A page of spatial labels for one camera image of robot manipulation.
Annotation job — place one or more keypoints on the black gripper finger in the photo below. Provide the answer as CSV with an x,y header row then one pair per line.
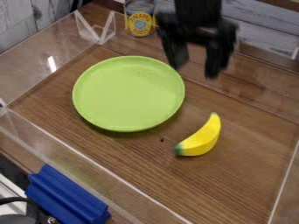
x,y
175,49
218,58

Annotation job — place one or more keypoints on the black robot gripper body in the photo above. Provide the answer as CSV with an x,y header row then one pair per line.
x,y
194,21

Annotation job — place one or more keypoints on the yellow toy banana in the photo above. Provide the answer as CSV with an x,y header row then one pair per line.
x,y
202,141

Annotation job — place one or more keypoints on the green round plate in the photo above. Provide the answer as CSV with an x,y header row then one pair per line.
x,y
129,93

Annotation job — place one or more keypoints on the yellow labelled tin can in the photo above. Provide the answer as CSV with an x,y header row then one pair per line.
x,y
139,17

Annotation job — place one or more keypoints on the blue plastic clamp block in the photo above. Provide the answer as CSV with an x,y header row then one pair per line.
x,y
69,202

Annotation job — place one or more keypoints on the clear acrylic enclosure wall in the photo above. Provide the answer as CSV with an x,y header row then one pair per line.
x,y
242,183

